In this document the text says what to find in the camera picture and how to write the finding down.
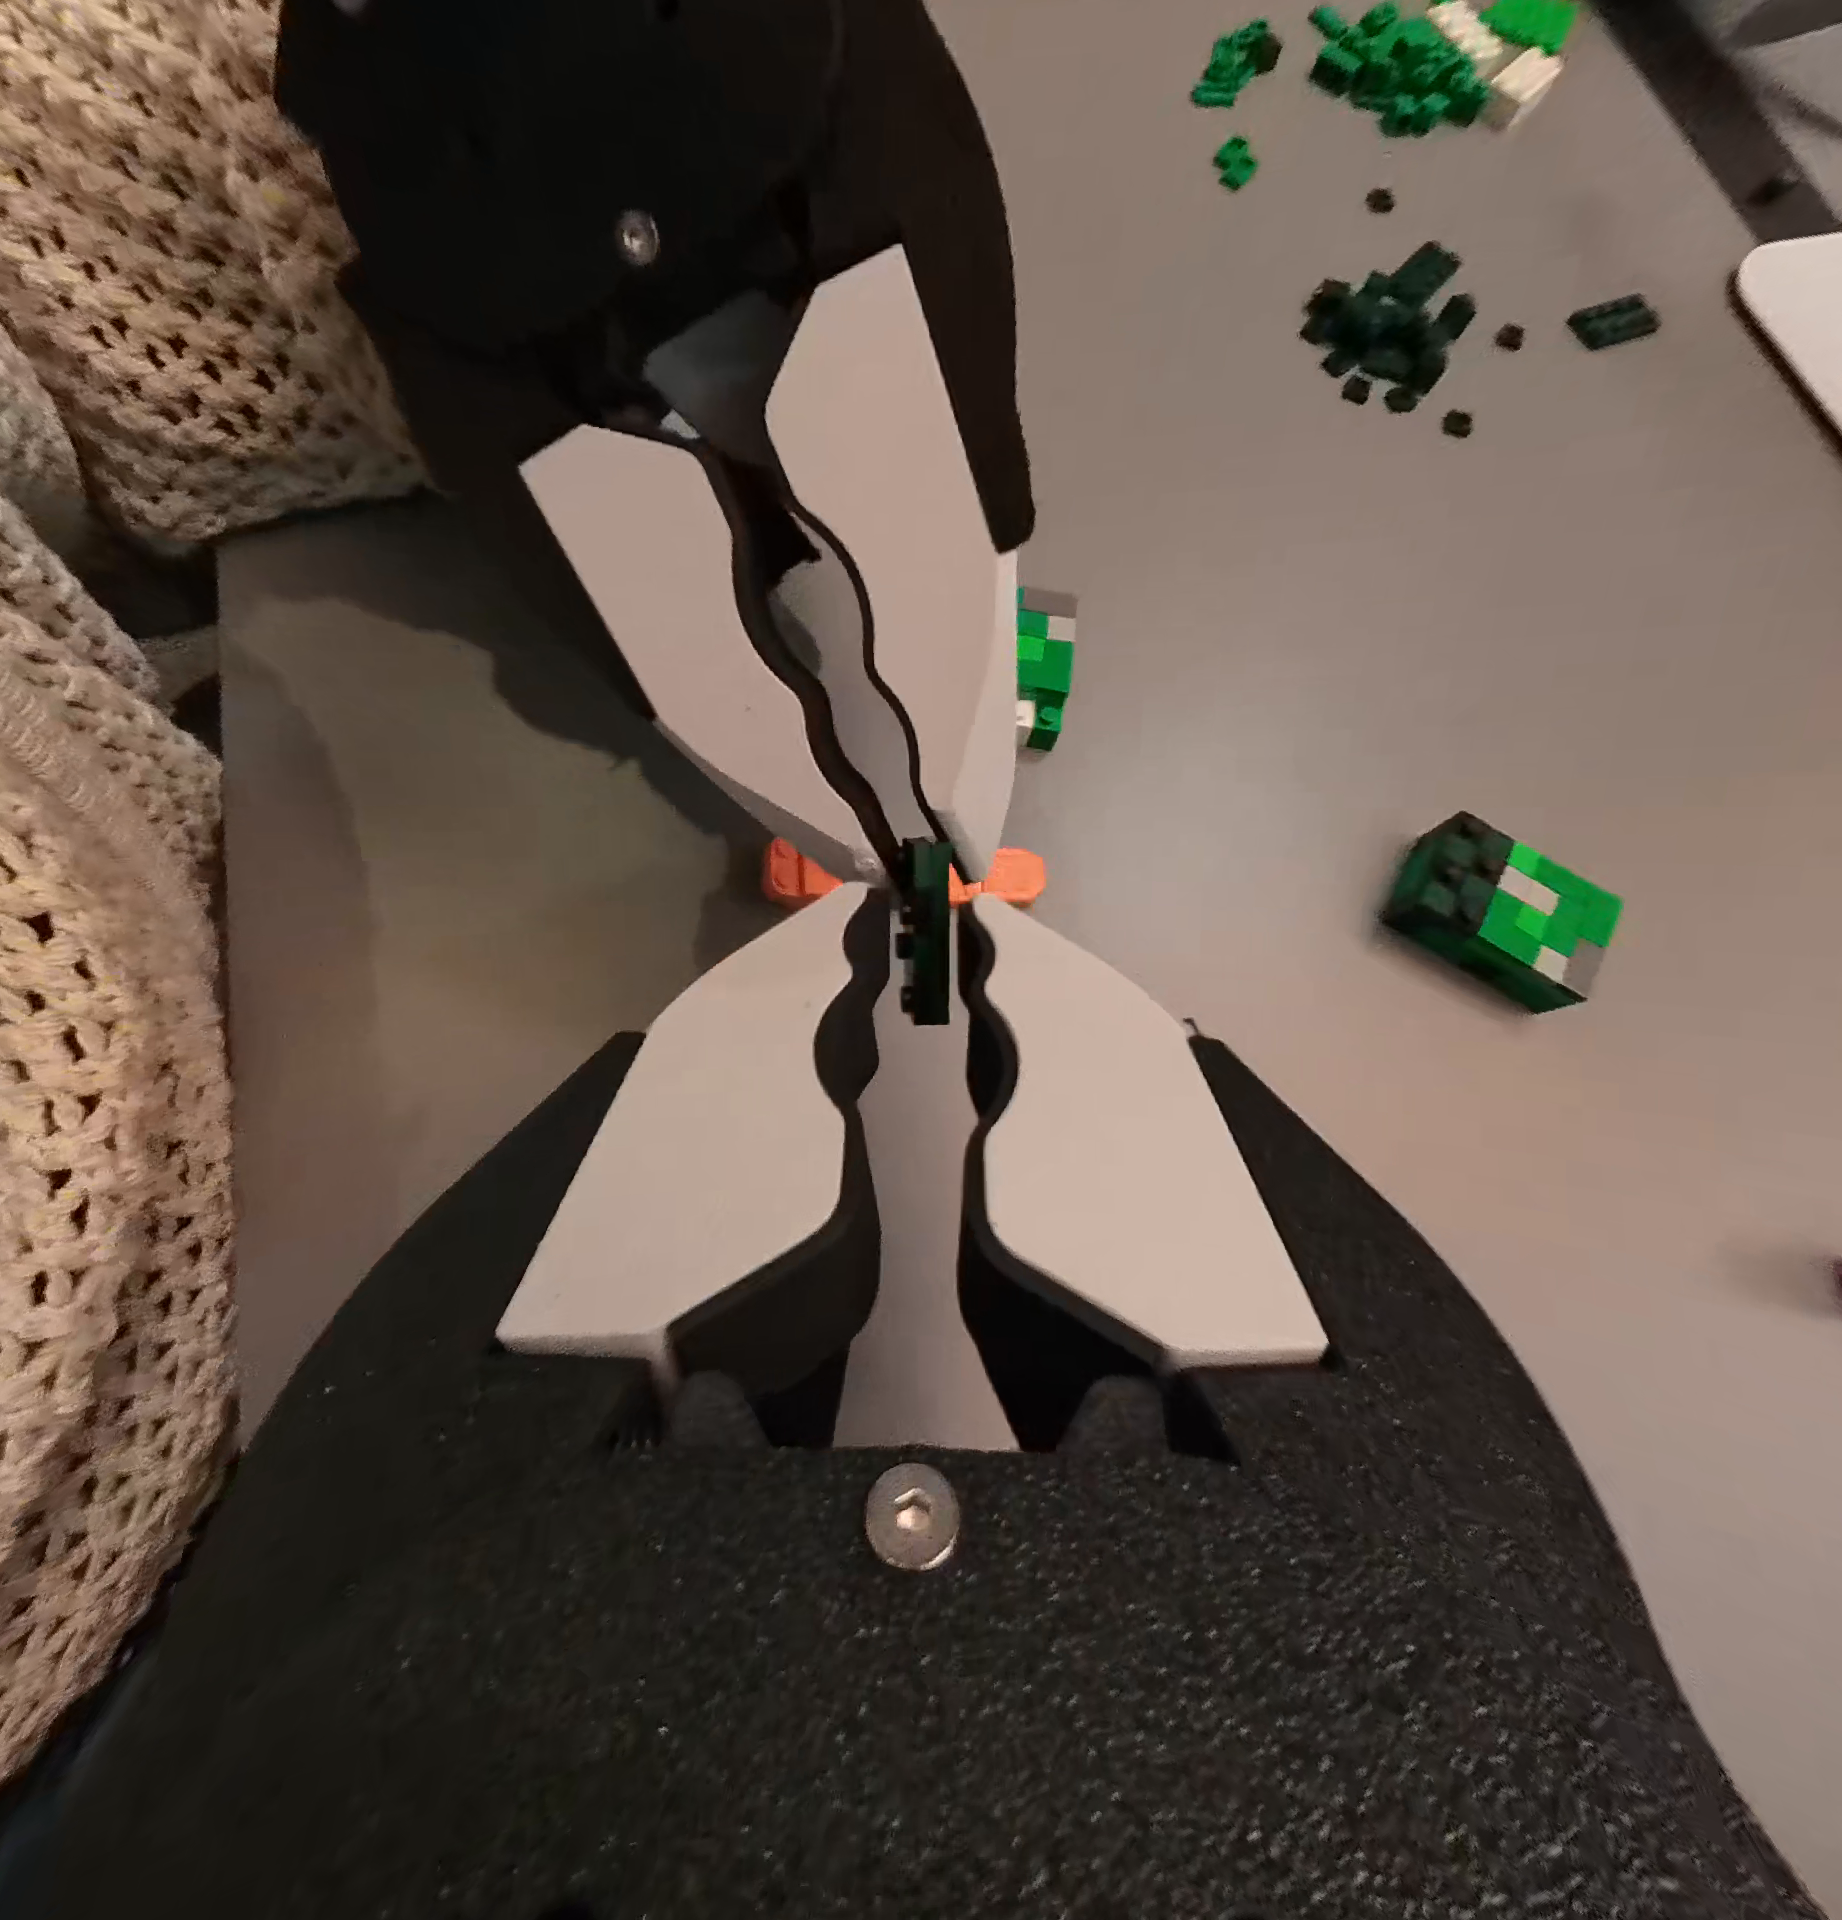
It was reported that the person's left forearm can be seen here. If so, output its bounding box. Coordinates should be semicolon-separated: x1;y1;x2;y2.
0;0;423;545

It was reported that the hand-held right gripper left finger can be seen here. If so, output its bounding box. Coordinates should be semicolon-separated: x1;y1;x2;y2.
491;886;899;1450

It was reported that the green cube lego model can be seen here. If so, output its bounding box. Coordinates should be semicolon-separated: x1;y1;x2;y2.
1376;810;1625;1016

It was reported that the pile of bright green bricks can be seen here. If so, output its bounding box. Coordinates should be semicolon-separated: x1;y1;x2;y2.
1190;0;1590;192

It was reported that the orange brick separator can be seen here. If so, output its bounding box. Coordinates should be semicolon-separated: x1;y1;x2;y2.
762;837;1054;910

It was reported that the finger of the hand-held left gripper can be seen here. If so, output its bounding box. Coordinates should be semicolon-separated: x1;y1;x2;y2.
762;241;1023;888
516;425;923;890

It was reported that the dark green lego plate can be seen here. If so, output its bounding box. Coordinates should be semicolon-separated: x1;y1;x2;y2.
890;837;964;1031

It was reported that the green white lego assembly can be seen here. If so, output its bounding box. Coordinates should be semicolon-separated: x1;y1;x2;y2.
1014;589;1082;754

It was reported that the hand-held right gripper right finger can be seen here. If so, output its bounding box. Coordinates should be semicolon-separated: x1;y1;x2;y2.
953;898;1331;1452

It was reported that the white book stand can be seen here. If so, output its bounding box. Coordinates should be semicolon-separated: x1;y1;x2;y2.
1735;222;1842;498

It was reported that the pile of dark green bricks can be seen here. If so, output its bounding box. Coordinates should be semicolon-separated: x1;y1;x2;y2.
1299;241;1663;440

